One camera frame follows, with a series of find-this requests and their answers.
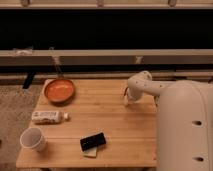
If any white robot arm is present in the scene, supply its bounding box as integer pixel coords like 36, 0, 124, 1
127, 71, 213, 171

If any wooden table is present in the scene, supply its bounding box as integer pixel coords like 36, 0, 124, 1
16, 79, 156, 168

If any orange frying pan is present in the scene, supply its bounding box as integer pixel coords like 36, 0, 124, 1
44, 47, 75, 103

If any black rectangular box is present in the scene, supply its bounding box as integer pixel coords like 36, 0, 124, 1
80, 132, 106, 151

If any pale sponge pad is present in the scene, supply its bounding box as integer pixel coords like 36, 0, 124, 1
83, 147, 97, 158

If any white plastic bottle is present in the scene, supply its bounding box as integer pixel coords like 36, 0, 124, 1
31, 111, 69, 124

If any white paper cup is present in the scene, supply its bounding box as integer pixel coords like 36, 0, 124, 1
20, 127, 46, 152

